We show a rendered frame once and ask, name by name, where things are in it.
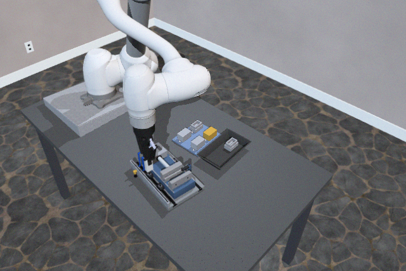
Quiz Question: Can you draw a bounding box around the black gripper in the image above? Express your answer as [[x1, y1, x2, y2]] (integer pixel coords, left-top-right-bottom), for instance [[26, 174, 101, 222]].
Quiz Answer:
[[133, 124, 158, 172]]

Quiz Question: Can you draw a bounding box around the yellow rectangular block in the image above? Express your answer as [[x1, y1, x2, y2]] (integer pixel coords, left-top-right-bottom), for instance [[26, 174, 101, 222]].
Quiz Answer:
[[203, 127, 217, 141]]

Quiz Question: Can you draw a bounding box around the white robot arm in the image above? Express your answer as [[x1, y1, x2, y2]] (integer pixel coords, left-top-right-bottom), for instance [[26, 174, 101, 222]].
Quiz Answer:
[[80, 0, 211, 129]]

